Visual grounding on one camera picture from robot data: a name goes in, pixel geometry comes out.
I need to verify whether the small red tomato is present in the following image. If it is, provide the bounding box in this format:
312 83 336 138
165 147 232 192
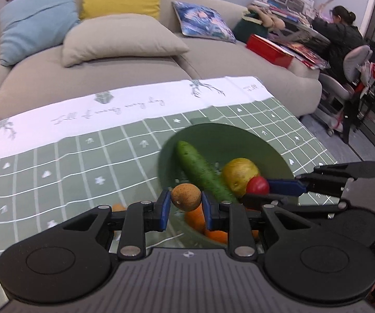
246 176 270 195

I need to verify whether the yellow-green pear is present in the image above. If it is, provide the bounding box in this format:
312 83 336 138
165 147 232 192
221 158 260 198

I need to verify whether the orange mandarin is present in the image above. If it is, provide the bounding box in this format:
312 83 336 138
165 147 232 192
112 203 127 212
184 204 206 234
204 229 228 244

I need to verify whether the green cucumber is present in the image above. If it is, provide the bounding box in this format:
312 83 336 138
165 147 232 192
175 141 238 203

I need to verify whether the brown longan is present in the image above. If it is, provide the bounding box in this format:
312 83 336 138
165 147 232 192
171 183 201 212

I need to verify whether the green plastic colander bowl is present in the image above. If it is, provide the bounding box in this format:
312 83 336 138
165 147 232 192
157 117 295 248

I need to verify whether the green checked tablecloth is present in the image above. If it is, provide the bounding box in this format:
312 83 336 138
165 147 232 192
0 76 334 307

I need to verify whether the red magazines stack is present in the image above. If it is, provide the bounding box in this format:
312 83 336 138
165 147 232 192
278 42 330 70

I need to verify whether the red box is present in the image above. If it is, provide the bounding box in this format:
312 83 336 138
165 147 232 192
246 34 294 69

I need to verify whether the person in black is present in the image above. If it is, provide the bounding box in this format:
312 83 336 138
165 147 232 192
311 6 365 83

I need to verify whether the plush toy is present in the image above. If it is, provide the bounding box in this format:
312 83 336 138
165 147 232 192
248 4 286 31

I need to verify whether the dark green bag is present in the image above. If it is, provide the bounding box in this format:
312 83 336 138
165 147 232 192
233 12 269 44

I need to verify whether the beige fabric sofa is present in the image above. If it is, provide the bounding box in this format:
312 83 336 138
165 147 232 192
0 0 322 120

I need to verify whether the blue printed cushion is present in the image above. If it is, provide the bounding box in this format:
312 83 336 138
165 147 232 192
172 1 236 43

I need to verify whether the beige cushion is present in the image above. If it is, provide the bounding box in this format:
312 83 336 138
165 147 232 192
62 14 189 67

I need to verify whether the light blue cushion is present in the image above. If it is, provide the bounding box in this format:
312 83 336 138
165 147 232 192
0 0 80 67

